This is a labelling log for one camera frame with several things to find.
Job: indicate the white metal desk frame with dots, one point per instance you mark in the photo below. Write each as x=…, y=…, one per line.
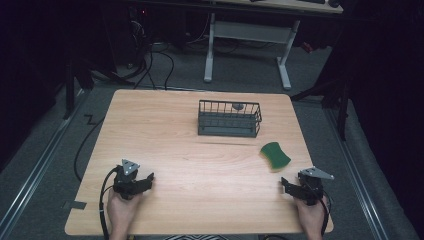
x=248, y=40

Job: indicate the grey tape patch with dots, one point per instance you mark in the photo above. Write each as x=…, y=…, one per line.
x=75, y=205

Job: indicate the green sponge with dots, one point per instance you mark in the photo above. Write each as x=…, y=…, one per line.
x=275, y=155

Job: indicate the person's left hand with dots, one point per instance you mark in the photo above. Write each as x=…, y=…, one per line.
x=120, y=208

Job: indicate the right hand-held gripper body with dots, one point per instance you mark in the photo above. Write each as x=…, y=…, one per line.
x=311, y=186

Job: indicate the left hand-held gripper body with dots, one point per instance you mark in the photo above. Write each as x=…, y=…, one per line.
x=128, y=181

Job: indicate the person's right hand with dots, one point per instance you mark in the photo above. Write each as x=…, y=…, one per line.
x=310, y=215

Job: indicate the black metal stand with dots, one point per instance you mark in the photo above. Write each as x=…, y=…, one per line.
x=333, y=96
x=71, y=90

